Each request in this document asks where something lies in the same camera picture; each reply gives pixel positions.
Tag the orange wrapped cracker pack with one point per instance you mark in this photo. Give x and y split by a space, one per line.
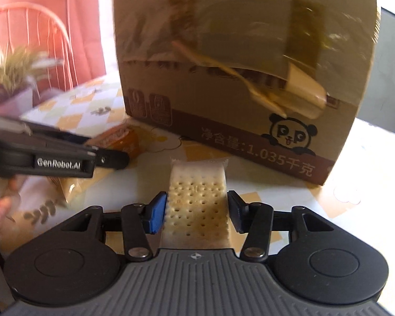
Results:
121 140

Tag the small yellow snack packet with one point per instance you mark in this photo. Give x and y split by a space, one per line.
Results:
74 187

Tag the printed backdrop cloth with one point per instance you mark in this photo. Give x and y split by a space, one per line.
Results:
82 23

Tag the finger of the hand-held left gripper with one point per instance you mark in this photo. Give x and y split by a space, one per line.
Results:
113 159

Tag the checked floral tablecloth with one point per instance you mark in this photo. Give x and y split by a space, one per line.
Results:
85 102

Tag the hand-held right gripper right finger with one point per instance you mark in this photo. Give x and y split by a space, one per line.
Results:
236 212

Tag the clear cracker packet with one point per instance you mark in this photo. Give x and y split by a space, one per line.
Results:
197 197

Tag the brown cardboard box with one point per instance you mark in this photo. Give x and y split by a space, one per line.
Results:
233 23

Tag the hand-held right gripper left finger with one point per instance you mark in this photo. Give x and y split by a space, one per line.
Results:
158 211

